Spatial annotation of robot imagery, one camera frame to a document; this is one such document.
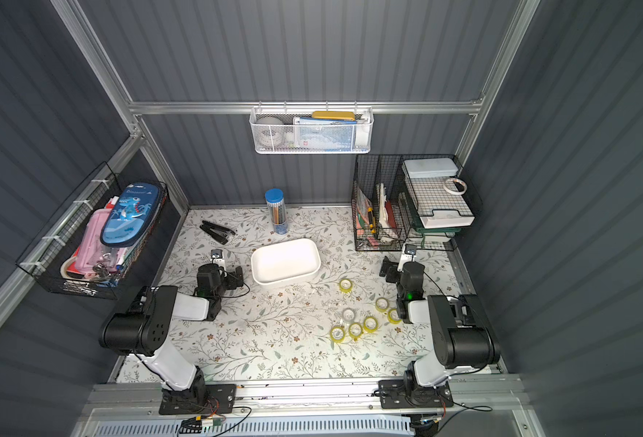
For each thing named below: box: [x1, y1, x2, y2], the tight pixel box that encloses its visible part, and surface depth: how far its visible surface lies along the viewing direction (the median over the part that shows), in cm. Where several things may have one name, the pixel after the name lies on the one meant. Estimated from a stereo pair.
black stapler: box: [199, 220, 236, 245], surface depth 113 cm
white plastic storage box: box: [250, 238, 322, 285], surface depth 102 cm
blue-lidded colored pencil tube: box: [264, 188, 289, 235], surface depth 104 cm
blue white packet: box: [293, 116, 358, 153], surface depth 88 cm
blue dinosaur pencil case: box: [100, 182, 161, 246], surface depth 71 cm
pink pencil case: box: [74, 207, 123, 275], surface depth 69 cm
